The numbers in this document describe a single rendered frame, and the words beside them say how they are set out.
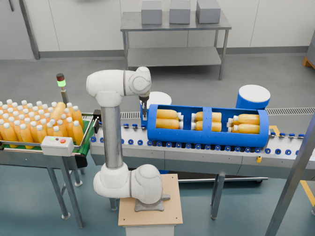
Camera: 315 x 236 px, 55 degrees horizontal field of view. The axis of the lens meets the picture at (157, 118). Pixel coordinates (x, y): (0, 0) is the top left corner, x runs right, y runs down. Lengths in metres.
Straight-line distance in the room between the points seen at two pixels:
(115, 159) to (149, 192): 0.28
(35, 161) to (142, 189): 1.16
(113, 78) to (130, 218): 0.85
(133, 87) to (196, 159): 1.11
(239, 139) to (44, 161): 1.54
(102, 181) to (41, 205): 1.68
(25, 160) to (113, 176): 1.12
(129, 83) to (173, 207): 0.84
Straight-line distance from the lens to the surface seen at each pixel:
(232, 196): 3.31
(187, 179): 3.19
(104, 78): 1.51
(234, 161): 2.44
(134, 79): 1.47
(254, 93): 2.90
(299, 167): 2.23
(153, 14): 4.58
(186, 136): 2.23
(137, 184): 1.75
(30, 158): 2.64
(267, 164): 2.50
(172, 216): 1.89
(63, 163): 2.43
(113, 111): 1.57
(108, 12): 5.40
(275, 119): 4.41
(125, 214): 1.90
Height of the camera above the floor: 2.59
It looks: 39 degrees down
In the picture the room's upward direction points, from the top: straight up
